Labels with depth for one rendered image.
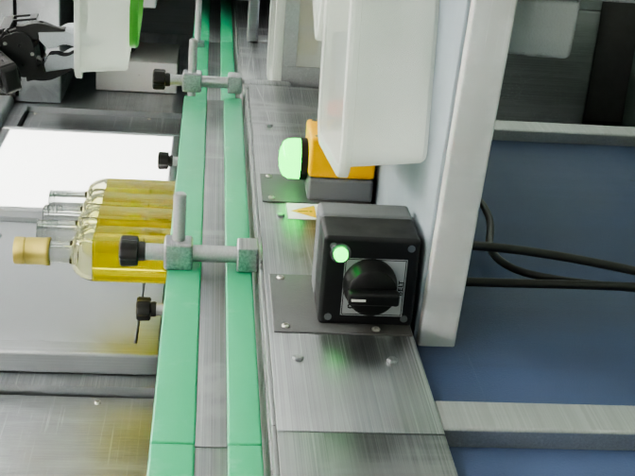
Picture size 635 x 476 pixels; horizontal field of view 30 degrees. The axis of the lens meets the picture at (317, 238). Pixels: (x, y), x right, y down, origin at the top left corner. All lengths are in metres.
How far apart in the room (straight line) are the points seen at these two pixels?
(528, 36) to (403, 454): 0.34
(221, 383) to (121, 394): 0.57
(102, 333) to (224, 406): 0.67
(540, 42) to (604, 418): 0.29
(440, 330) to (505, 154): 0.56
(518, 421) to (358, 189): 0.43
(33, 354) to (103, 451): 0.19
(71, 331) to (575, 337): 0.74
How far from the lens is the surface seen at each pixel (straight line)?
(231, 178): 1.35
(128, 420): 1.45
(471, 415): 0.90
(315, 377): 0.91
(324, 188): 1.25
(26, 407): 1.48
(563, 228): 1.32
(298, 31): 1.71
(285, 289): 1.04
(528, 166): 1.50
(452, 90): 0.91
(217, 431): 0.88
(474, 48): 0.88
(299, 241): 1.15
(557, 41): 0.95
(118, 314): 1.62
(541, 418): 0.91
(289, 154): 1.25
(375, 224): 0.99
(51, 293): 1.68
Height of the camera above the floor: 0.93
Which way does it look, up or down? 6 degrees down
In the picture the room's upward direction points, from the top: 88 degrees counter-clockwise
